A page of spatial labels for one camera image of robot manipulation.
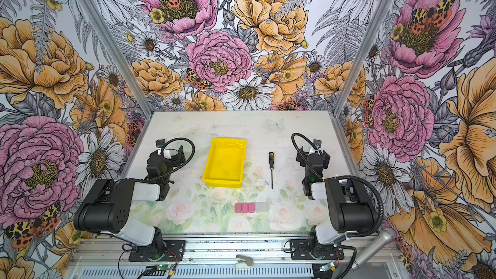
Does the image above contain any grey microphone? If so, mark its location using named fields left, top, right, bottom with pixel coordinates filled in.
left=351, top=227, right=397, bottom=271

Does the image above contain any yellow plastic bin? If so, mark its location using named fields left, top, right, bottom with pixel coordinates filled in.
left=202, top=138, right=247, bottom=189

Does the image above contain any aluminium front rail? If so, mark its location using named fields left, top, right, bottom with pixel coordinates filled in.
left=71, top=234, right=402, bottom=268

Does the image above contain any white table clamp handle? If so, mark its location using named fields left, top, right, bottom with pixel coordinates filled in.
left=235, top=254, right=254, bottom=269

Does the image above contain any aluminium frame post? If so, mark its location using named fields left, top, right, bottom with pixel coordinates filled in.
left=333, top=0, right=395, bottom=118
left=76, top=0, right=154, bottom=120

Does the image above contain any pink block strip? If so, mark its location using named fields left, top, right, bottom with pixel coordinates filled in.
left=235, top=201, right=269, bottom=214

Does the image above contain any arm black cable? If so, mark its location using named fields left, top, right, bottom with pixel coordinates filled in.
left=145, top=137, right=196, bottom=183
left=291, top=132, right=385, bottom=238

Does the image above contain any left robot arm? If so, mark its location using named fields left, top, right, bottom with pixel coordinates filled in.
left=73, top=138, right=196, bottom=262

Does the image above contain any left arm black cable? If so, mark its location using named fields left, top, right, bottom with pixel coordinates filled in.
left=145, top=137, right=196, bottom=183

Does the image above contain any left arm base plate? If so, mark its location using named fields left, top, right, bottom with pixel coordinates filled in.
left=129, top=240, right=186, bottom=262

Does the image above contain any right aluminium frame post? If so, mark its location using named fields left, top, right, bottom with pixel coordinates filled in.
left=333, top=0, right=395, bottom=118

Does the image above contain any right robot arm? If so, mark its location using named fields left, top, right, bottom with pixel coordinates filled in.
left=291, top=133, right=384, bottom=260

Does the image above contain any green circuit board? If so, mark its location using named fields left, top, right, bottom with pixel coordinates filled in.
left=146, top=264, right=176, bottom=276

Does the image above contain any white vented cable duct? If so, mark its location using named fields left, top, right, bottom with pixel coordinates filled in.
left=71, top=263, right=314, bottom=278

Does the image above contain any left aluminium frame post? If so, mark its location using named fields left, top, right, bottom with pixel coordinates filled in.
left=76, top=0, right=154, bottom=120

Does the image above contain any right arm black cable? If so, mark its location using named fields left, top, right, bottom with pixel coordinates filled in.
left=291, top=132, right=385, bottom=238

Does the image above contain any black yellow screwdriver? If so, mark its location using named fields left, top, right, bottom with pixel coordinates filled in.
left=269, top=152, right=275, bottom=189

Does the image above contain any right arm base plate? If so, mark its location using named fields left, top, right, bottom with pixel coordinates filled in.
left=285, top=239, right=344, bottom=260

